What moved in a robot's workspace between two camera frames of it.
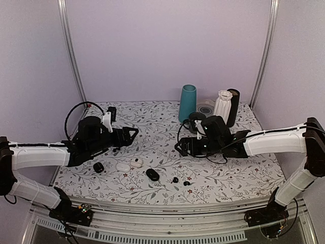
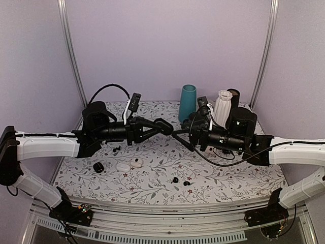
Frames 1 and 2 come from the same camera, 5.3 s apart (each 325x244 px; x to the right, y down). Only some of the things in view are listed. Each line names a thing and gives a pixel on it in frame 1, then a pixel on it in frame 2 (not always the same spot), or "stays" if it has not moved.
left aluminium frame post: (62, 7) stays
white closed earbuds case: (123, 167) stays
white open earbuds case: (136, 162) stays
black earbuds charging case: (152, 175) -> (163, 126)
